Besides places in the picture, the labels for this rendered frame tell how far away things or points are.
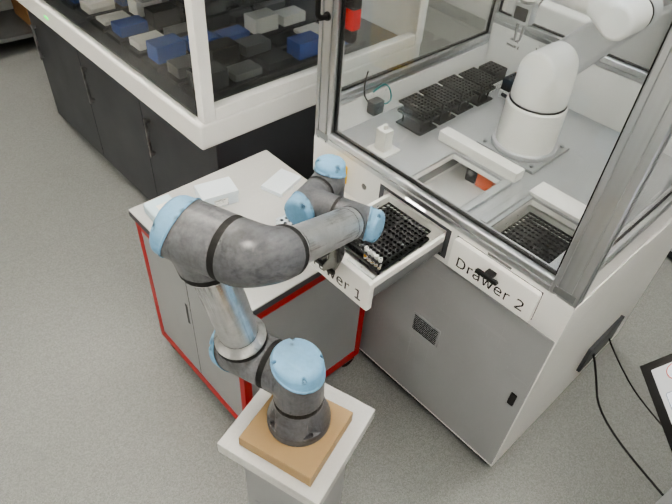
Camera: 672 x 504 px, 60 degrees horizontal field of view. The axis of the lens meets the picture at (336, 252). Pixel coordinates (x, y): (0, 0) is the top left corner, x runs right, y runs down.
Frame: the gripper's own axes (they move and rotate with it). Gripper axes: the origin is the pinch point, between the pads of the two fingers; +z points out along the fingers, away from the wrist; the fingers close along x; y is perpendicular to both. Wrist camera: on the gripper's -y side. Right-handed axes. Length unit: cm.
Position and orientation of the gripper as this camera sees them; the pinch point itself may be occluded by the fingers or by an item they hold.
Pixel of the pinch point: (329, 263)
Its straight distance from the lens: 161.4
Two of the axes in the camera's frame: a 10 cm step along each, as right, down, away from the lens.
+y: -7.4, 4.4, -5.2
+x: 6.8, 5.4, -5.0
